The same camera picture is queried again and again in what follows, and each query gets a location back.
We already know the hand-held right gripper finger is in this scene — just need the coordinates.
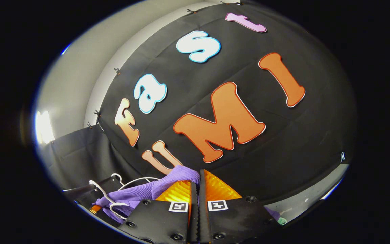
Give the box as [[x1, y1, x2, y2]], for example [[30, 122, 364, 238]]
[[118, 180, 199, 244], [199, 169, 282, 244]]

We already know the purple ribbed shirt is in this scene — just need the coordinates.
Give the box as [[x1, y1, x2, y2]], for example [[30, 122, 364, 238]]
[[95, 165, 281, 222]]

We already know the black clothes rack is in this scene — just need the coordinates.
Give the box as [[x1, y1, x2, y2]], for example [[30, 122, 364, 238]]
[[62, 176, 121, 207]]

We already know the black backdrop cloth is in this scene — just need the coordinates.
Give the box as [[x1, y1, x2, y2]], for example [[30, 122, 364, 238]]
[[99, 2, 358, 205], [51, 125, 155, 192]]

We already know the ceiling light panel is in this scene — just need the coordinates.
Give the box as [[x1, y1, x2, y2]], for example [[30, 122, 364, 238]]
[[34, 111, 55, 145]]

